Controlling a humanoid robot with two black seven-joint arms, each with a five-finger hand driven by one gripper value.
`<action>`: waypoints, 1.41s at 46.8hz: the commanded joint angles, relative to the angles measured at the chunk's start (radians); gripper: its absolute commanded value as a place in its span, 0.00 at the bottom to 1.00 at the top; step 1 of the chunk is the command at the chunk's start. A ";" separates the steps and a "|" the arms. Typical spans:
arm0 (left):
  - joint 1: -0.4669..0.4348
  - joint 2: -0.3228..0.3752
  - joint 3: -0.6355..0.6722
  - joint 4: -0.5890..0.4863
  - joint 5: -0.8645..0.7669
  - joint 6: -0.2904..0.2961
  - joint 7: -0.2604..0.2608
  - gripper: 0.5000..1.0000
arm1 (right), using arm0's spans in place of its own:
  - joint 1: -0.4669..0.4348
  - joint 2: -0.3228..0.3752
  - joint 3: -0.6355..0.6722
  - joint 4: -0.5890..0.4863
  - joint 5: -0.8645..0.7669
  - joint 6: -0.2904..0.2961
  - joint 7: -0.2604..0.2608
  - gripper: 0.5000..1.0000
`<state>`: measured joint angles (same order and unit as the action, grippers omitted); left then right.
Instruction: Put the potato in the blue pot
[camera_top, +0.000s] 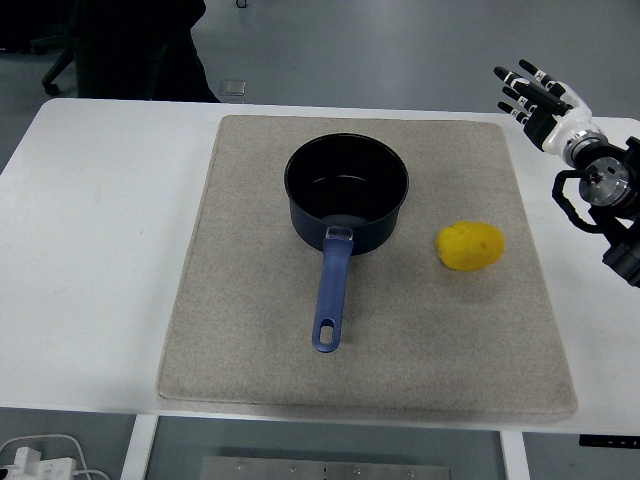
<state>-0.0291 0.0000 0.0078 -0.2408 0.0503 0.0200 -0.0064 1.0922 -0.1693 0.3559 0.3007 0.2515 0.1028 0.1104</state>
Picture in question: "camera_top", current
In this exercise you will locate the black office chair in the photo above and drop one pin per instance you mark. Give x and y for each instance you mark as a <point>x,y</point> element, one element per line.
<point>52,75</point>

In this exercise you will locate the black table control panel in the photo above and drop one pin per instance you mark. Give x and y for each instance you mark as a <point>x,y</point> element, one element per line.
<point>610,441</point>

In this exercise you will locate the person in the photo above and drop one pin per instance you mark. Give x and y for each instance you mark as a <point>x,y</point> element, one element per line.
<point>135,55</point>

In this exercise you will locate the yellow potato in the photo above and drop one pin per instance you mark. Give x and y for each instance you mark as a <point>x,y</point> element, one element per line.
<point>470,246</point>

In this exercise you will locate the white power strip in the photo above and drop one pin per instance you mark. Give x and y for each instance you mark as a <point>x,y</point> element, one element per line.
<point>35,466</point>

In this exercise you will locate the grey floor socket plate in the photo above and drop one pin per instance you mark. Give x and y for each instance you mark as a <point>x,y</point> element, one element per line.
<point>233,88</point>

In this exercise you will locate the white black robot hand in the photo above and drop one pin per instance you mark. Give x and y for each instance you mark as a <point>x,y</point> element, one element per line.
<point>560,131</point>

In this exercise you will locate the beige fabric mat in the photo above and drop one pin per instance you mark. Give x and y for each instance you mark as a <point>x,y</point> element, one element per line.
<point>250,300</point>

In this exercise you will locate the grey metal plate with screws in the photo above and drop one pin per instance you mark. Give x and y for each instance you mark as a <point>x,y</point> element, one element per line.
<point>325,471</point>

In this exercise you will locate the white table leg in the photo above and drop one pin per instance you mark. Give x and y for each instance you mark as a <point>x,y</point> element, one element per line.
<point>137,450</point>
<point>515,457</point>

